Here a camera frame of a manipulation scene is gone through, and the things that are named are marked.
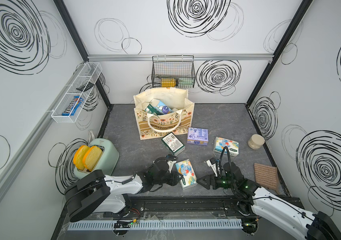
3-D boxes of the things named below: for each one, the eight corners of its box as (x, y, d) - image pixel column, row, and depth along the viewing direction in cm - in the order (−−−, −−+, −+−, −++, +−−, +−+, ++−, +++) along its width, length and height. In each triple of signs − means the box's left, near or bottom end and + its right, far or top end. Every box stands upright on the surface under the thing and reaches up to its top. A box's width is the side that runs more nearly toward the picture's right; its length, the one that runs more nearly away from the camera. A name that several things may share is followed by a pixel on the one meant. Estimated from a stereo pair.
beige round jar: (249, 150, 97) (254, 144, 91) (245, 140, 102) (250, 134, 96) (261, 150, 97) (266, 144, 91) (257, 140, 102) (262, 134, 96)
